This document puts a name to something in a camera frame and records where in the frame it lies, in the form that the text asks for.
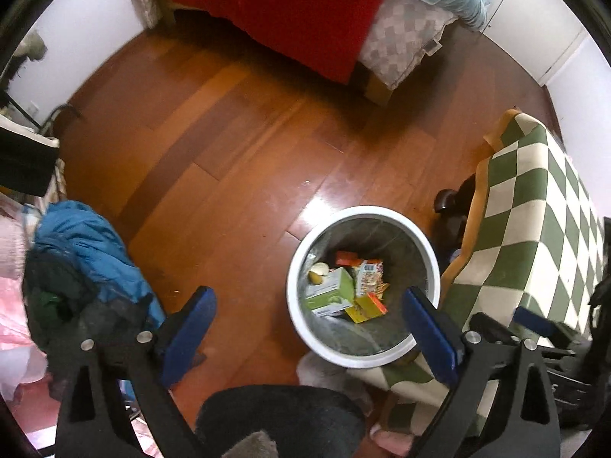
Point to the green tissue box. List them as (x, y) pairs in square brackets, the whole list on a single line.
[(329, 291)]

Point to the grey fuzzy object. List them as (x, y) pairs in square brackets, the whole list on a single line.
[(31, 47)]

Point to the blue jacket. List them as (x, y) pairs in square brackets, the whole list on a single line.
[(86, 243)]

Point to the red yellow snack packet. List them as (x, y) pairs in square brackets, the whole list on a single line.
[(371, 276)]

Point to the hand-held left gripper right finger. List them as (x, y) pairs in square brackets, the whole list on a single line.
[(432, 338)]

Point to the yellow fruit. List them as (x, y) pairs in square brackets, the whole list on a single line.
[(319, 274)]

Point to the green white checkered tablecloth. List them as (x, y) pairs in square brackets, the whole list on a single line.
[(520, 229)]

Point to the yellow box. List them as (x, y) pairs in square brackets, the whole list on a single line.
[(365, 309)]

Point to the fuzzy slipper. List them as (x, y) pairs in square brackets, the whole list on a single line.
[(391, 441)]

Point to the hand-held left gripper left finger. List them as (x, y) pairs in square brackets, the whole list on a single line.
[(187, 338)]

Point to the black box with white top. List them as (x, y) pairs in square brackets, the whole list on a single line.
[(26, 157)]

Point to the white door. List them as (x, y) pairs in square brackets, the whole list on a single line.
[(539, 24)]

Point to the dark rounded object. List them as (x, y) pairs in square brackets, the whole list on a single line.
[(456, 205)]

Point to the person's black pants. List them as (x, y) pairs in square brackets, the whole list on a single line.
[(281, 420)]

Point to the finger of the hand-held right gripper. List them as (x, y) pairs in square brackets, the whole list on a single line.
[(537, 319), (494, 327)]

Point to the pink fluffy cloth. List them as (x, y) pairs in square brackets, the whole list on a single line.
[(14, 296)]

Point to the white round trash bin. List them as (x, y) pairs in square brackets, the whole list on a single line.
[(298, 267)]

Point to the red blanket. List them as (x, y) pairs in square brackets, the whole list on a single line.
[(286, 14)]

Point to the dark crumpled clothes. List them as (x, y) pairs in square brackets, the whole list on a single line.
[(52, 291)]

